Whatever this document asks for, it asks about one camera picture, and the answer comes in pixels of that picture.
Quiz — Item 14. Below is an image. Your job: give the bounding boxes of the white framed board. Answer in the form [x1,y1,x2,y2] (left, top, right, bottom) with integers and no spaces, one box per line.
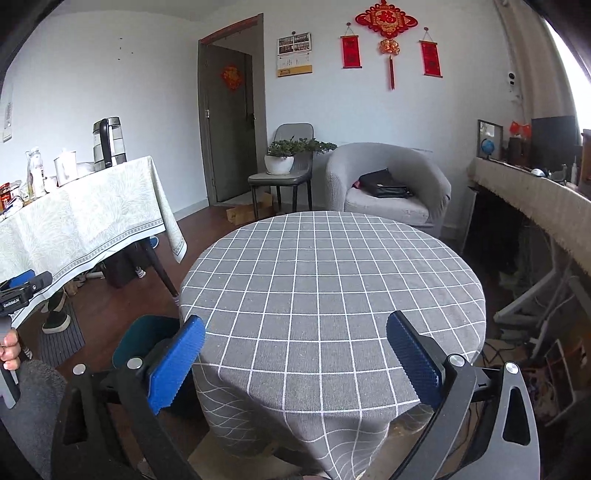
[545,339,579,414]

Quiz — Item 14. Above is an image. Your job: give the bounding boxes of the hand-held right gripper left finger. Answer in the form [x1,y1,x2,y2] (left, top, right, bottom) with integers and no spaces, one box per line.
[50,315,206,480]

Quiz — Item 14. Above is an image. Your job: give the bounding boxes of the round table grey checked tablecloth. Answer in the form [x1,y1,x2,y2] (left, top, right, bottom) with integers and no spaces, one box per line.
[179,211,487,480]

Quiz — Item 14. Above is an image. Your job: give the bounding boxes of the dark teal waste bin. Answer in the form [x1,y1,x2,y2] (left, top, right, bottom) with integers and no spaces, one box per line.
[112,315,185,372]

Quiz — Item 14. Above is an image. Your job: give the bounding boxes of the grey floor mat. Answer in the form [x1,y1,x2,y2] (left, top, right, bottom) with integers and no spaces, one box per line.
[38,300,86,367]

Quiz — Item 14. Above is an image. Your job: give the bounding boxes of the wall calendar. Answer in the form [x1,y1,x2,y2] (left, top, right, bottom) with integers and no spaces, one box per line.
[277,32,314,78]

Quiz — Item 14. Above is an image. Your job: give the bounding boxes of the sideboard with beige cloth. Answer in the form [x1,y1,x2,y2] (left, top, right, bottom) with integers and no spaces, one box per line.
[467,157,591,273]

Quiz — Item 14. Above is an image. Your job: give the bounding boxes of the glass electric kettle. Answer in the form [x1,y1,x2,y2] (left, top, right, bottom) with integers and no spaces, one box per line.
[92,117,127,172]

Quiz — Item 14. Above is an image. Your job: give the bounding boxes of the black storage bag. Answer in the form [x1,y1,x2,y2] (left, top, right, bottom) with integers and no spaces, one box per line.
[102,251,139,289]

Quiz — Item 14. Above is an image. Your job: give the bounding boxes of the person's left hand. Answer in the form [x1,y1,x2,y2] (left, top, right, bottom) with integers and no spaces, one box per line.
[0,330,23,372]

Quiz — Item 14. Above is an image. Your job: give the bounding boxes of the dining table white tablecloth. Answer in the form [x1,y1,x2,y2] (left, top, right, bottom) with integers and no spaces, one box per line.
[0,156,188,324]

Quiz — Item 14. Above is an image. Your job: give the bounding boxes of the grey door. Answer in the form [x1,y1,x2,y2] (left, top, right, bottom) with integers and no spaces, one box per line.
[198,14,269,206]

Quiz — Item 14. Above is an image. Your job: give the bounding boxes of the black white shoe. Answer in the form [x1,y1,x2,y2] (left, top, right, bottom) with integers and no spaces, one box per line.
[42,293,71,334]

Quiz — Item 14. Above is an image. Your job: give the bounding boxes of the red door ornament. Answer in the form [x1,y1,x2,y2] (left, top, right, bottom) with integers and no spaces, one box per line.
[221,64,245,92]

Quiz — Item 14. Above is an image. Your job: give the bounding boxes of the white pitcher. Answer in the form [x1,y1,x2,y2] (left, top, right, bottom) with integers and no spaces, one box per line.
[54,148,79,186]

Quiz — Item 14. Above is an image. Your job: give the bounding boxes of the black monitor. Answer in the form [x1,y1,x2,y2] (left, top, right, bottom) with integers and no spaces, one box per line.
[531,115,579,172]

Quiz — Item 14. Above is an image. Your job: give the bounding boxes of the clear bottle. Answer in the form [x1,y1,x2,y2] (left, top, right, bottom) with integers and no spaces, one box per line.
[27,147,45,199]

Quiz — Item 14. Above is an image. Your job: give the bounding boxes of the red wall scroll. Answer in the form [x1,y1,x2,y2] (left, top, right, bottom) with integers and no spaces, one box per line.
[340,34,362,70]
[419,39,443,78]

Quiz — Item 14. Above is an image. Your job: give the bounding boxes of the grey dining chair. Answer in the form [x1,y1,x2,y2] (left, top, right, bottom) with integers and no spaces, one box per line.
[248,123,315,213]

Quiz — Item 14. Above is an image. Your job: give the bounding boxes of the red knot wall ornament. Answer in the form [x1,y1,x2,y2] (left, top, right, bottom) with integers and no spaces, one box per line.
[355,0,419,90]

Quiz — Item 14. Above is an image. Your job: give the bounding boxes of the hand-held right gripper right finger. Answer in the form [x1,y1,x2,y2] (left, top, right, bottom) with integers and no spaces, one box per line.
[387,311,542,480]

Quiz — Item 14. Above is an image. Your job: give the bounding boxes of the dark picture frame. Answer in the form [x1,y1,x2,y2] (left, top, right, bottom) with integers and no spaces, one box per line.
[477,119,504,161]

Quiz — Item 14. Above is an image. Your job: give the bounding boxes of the potted plant white pot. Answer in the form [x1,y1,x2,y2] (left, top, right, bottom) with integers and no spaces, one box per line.
[264,138,338,176]

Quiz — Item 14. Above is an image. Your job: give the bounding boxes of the white desk frame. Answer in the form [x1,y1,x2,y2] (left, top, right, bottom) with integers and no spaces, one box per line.
[494,258,591,356]

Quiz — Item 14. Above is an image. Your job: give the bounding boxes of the person's grey fleece trousers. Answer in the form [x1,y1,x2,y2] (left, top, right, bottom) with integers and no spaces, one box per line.
[0,360,70,480]

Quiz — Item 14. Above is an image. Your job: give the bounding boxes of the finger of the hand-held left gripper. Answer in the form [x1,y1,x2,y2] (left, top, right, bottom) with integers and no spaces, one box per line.
[28,271,53,303]
[0,270,37,291]

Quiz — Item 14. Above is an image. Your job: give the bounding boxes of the grey armchair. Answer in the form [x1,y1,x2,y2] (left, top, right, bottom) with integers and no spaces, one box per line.
[324,142,452,227]

